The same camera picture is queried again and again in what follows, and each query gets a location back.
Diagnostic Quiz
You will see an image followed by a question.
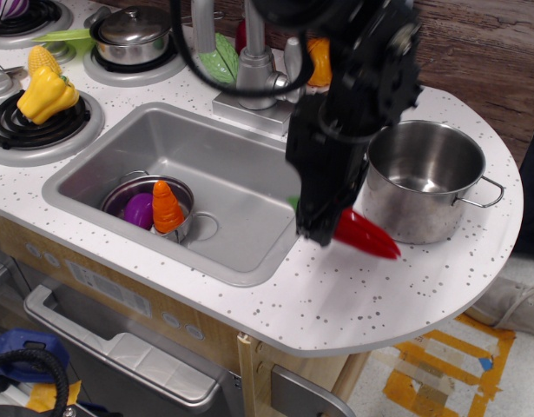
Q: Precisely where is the silver toy faucet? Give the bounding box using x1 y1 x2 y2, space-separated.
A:
191 1 305 136

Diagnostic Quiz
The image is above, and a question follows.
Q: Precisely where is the front left stove burner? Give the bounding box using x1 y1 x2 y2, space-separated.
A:
0 92 104 168

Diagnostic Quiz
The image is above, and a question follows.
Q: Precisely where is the grey toy oven door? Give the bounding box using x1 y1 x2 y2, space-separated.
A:
24 285 243 416

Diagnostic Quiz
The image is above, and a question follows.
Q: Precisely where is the purple white toy onion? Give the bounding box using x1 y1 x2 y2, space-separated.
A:
0 0 30 20

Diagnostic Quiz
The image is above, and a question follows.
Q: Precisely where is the red toy behind faucet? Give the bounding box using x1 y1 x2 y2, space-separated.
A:
234 18 247 55

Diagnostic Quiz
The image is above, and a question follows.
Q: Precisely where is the yellow toy corn cob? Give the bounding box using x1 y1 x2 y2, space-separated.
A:
28 45 62 76

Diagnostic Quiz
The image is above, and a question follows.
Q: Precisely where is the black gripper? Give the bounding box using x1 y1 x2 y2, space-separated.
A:
286 93 382 247

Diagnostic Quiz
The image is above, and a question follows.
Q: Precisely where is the metal utensil at left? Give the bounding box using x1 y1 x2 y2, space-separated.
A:
0 64 23 101

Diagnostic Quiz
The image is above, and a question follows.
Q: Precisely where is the purple toy eggplant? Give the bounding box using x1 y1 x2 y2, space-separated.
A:
123 193 153 230

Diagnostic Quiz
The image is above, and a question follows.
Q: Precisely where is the orange toy pumpkin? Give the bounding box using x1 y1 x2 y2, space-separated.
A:
307 38 333 87

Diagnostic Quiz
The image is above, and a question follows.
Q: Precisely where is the black hose lower left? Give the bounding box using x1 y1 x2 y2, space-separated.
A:
0 348 71 417

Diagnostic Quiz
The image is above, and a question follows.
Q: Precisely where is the back right stove burner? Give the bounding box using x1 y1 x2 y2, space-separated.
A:
83 34 186 88

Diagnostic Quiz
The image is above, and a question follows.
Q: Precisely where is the black corrugated cable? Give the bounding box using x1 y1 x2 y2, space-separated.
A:
169 0 315 96

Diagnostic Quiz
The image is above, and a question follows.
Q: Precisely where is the grey toy sink basin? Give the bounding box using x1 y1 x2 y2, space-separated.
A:
43 103 300 287

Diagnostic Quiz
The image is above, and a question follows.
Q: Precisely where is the orange toy carrot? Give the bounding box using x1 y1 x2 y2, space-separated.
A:
152 180 185 234

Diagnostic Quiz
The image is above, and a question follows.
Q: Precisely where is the red toy chili pepper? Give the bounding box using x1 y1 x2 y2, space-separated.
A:
325 203 401 260

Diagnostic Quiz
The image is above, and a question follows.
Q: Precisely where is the white shoe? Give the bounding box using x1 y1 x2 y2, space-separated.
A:
465 277 534 335

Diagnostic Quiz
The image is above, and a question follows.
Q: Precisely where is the blue object lower left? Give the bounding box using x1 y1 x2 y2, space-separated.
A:
0 328 70 383

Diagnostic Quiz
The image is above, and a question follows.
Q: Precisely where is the yellow toy bell pepper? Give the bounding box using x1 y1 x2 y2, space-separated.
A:
16 66 80 125

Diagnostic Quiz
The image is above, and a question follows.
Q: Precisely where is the large steel pot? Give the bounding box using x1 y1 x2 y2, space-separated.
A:
358 120 504 244

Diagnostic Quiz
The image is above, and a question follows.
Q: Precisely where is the stove burner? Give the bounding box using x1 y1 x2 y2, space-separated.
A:
0 92 104 168
83 34 186 88
0 1 73 50

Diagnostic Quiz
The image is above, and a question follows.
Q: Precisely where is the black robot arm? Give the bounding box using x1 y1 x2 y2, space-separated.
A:
254 1 421 246

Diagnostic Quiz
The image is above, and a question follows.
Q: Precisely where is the small lidded steel pot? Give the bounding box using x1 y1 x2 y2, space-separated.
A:
89 6 171 65

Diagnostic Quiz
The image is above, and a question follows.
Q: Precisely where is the back left stove burner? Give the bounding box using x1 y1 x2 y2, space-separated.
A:
0 1 73 50

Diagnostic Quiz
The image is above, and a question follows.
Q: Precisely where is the green toy cabbage leaf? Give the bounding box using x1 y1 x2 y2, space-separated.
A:
199 33 239 84

